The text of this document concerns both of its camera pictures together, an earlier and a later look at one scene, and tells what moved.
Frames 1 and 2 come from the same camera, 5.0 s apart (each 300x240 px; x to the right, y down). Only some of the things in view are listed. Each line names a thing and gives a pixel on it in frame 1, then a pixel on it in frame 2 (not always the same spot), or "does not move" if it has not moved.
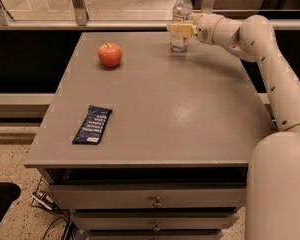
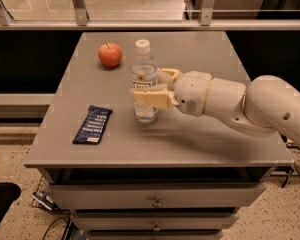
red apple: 110,54 does not move
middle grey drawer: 115,221 does not move
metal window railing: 1,17 does not move
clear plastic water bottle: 181,15 → 144,75
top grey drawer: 148,195 does not move
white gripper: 205,29 → 191,92
